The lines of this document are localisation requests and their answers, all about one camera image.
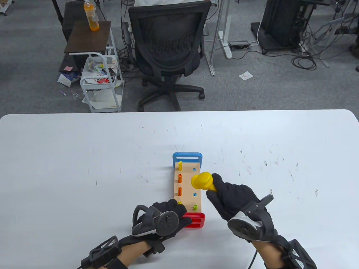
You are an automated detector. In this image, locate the person's right hand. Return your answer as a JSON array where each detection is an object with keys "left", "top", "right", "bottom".
[{"left": 206, "top": 173, "right": 260, "bottom": 222}]

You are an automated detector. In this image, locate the person's left hand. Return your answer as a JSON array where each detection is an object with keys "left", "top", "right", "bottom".
[{"left": 119, "top": 200, "right": 193, "bottom": 258}]

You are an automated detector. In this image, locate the rainbow wooden hammer bench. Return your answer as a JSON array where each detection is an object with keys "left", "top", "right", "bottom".
[{"left": 172, "top": 152, "right": 206, "bottom": 229}]

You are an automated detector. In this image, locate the yellow plastic toy hammer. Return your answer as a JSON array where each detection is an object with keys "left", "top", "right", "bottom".
[{"left": 191, "top": 171, "right": 218, "bottom": 192}]

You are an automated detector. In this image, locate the person's right forearm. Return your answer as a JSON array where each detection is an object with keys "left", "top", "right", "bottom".
[{"left": 250, "top": 240, "right": 286, "bottom": 269}]

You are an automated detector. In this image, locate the white metal utility cart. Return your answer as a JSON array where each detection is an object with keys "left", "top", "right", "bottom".
[{"left": 80, "top": 28, "right": 124, "bottom": 113}]

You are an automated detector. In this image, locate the black power strip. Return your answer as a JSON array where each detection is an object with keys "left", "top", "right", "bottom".
[{"left": 228, "top": 41, "right": 251, "bottom": 50}]

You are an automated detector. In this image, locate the black mesh office chair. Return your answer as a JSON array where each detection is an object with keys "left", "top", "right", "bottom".
[{"left": 128, "top": 1, "right": 212, "bottom": 112}]

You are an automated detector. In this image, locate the white and blue box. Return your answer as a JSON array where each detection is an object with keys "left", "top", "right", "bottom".
[{"left": 57, "top": 71, "right": 80, "bottom": 87}]

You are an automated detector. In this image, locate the black equipment cart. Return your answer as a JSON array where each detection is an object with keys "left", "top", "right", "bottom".
[{"left": 250, "top": 0, "right": 312, "bottom": 55}]

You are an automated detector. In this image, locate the brown wooden side table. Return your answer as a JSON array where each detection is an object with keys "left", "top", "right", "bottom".
[{"left": 64, "top": 20, "right": 112, "bottom": 55}]

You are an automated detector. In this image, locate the orange juice bottle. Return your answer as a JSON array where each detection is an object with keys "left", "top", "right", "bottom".
[{"left": 83, "top": 0, "right": 100, "bottom": 31}]

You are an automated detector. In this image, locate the black cabinet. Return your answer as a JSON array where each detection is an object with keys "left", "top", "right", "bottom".
[{"left": 52, "top": 0, "right": 87, "bottom": 73}]

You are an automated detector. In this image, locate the black wrist camera strap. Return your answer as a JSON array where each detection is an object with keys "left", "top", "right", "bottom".
[
  {"left": 74, "top": 236, "right": 126, "bottom": 269},
  {"left": 276, "top": 238, "right": 317, "bottom": 269}
]

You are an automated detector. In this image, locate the coiled black cable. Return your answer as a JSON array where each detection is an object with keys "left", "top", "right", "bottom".
[{"left": 292, "top": 55, "right": 317, "bottom": 70}]

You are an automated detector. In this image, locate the white desk leg frame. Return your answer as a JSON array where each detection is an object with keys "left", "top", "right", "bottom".
[{"left": 206, "top": 0, "right": 233, "bottom": 76}]

